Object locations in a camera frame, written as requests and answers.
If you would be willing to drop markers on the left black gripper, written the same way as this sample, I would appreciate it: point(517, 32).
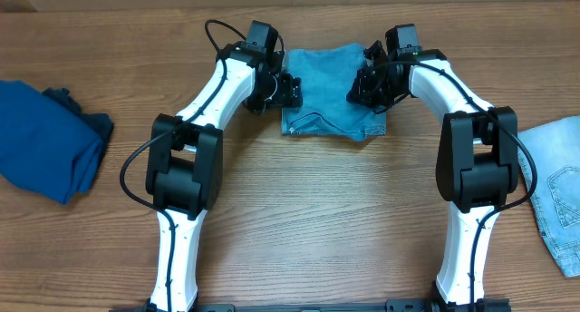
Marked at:
point(290, 94)

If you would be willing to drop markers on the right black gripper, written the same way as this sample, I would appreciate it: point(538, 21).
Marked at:
point(362, 87)

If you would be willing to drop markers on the medium blue denim jeans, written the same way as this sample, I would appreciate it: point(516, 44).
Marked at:
point(326, 78)

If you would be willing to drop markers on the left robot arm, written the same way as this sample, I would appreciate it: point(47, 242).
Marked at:
point(185, 163)

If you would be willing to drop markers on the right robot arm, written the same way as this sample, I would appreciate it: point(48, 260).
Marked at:
point(476, 166)

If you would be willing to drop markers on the light washed denim jeans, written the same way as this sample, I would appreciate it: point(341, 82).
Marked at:
point(554, 148)

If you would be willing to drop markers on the dark blue folded cloth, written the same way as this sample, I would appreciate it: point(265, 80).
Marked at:
point(48, 144)

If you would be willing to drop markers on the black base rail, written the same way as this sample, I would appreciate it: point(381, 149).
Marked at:
point(391, 305)

